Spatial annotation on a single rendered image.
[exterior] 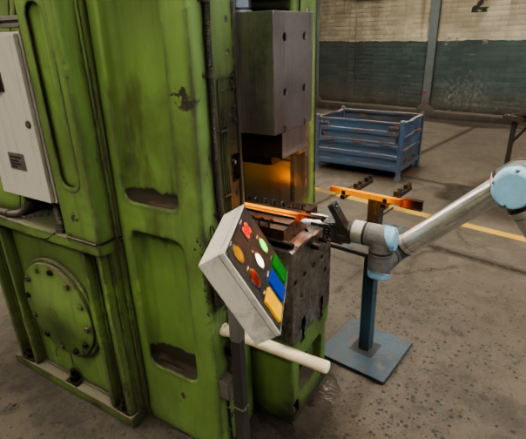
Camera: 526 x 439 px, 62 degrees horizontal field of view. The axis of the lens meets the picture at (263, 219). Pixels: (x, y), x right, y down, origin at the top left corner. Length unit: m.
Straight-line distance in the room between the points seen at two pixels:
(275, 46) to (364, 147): 4.22
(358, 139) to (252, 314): 4.65
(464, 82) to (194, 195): 8.31
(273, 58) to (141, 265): 0.97
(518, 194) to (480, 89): 8.02
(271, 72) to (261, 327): 0.83
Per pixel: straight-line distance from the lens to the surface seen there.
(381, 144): 5.58
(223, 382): 1.90
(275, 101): 1.56
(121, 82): 1.71
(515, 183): 1.45
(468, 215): 1.69
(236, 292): 1.15
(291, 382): 2.12
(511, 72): 9.27
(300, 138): 1.75
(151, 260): 1.88
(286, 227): 1.77
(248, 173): 2.18
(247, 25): 1.59
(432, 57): 9.67
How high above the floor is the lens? 1.70
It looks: 23 degrees down
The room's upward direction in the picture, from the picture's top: 2 degrees counter-clockwise
